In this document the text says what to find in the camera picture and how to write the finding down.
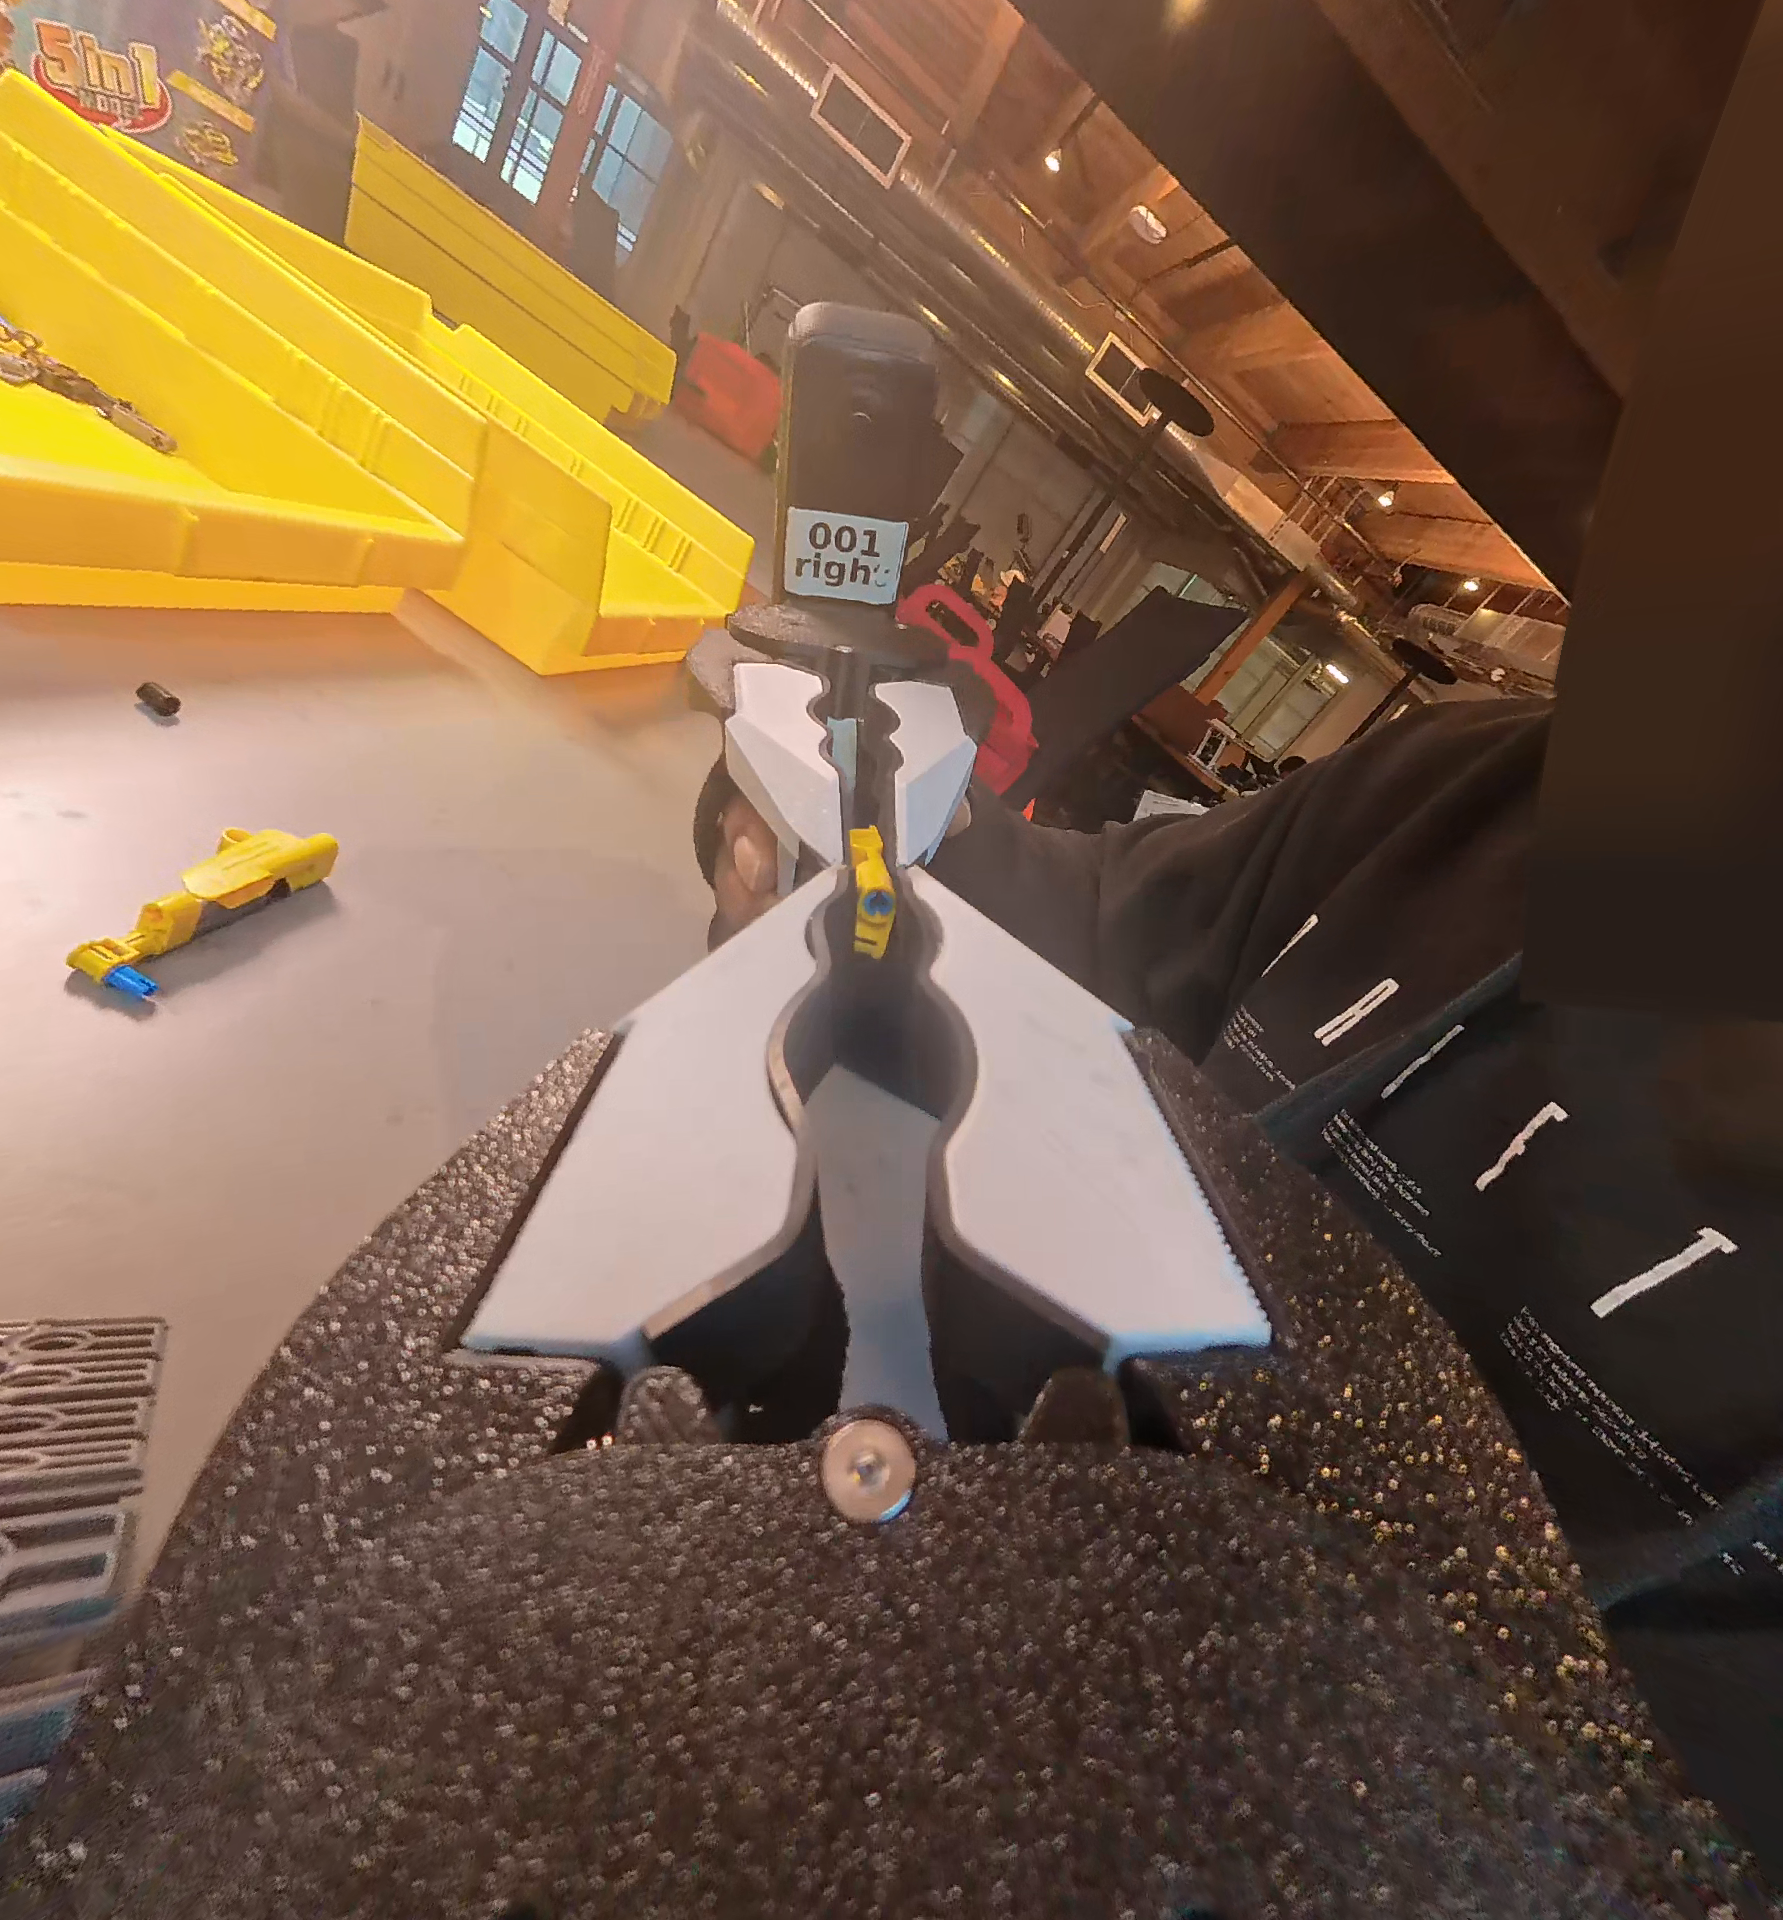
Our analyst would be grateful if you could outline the mixed plastic connector pieces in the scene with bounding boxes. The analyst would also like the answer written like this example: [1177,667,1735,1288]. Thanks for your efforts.
[0,270,173,459]

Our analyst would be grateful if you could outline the yellow tracked toy robot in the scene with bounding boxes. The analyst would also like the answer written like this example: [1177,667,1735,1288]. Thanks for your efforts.
[0,1315,168,1834]

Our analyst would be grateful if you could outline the yellow beam assembly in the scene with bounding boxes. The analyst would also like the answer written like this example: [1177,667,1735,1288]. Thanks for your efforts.
[67,827,341,984]

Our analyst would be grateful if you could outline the robot kit cardboard box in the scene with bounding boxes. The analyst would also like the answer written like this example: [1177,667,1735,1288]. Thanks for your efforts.
[5,0,278,136]

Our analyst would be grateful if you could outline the person's right hand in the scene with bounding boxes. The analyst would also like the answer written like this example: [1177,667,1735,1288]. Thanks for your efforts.
[703,789,791,951]

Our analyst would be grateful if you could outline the yellow parts bin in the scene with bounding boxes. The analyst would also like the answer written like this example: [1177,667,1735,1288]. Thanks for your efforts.
[230,180,759,678]
[348,115,676,422]
[0,0,486,612]

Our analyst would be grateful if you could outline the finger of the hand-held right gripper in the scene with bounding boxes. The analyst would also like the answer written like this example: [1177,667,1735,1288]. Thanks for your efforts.
[879,684,978,890]
[725,662,848,890]

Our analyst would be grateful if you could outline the person's right forearm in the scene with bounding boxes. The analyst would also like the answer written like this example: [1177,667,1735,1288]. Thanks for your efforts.
[938,706,1569,1051]

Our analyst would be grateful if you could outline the yellow wedge panel piece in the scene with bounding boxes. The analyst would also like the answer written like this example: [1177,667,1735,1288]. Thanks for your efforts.
[848,825,901,963]

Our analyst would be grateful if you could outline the red fuel canister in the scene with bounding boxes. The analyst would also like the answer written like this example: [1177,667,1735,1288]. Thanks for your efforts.
[899,581,1041,789]

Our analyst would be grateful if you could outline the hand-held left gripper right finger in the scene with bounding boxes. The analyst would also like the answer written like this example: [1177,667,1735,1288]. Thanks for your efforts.
[899,872,1274,1361]

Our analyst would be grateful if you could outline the red container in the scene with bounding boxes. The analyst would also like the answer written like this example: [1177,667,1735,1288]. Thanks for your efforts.
[681,332,787,459]

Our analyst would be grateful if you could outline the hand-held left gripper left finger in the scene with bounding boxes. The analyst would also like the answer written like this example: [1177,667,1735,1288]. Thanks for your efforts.
[462,872,840,1365]

